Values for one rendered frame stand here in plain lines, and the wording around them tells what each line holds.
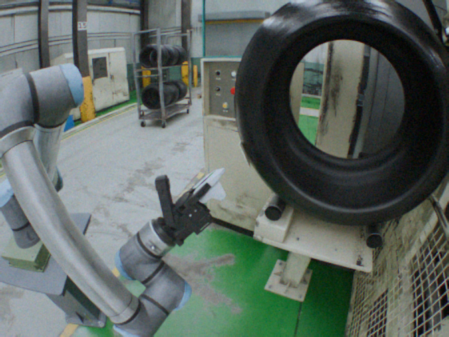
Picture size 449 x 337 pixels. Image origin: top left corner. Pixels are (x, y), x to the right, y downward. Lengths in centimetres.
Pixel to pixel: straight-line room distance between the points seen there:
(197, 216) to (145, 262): 18
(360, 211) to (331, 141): 39
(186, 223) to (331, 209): 33
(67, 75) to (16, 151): 19
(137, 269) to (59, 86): 45
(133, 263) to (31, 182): 30
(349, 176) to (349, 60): 39
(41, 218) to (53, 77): 28
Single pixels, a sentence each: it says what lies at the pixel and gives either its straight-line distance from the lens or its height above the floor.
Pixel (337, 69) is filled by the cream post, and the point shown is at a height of 126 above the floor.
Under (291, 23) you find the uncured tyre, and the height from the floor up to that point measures 134.
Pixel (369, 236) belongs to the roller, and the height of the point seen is 91.
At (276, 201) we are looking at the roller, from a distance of 56.
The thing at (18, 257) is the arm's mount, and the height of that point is 68.
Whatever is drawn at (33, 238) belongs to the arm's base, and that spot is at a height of 70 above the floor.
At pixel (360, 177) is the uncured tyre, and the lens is 75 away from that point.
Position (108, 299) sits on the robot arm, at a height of 87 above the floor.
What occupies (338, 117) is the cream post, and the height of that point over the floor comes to 109.
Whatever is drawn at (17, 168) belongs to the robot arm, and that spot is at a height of 114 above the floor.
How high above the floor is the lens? 126
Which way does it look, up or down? 29 degrees down
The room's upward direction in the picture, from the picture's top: straight up
